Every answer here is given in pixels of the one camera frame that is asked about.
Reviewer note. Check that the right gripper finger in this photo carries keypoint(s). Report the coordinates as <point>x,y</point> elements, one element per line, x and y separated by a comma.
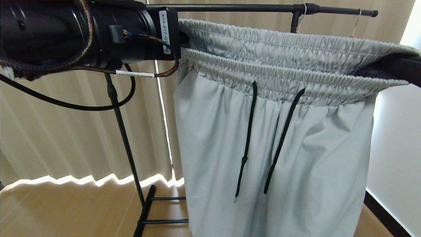
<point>394,70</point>

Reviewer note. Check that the pink clothes hanger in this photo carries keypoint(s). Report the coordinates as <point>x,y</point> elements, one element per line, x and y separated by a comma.
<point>356,23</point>

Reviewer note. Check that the black clothes rack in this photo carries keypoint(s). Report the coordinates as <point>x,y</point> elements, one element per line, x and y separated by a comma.
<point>230,7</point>

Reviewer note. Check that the pale grey shorts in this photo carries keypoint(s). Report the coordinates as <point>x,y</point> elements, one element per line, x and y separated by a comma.
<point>296,148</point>

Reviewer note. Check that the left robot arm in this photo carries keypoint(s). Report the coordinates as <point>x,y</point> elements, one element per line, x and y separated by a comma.
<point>135,73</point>

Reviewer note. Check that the beige curtain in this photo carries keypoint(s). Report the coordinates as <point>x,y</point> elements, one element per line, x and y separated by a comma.
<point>49,131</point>

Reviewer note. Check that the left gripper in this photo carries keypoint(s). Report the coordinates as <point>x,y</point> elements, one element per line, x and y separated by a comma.
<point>131,33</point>

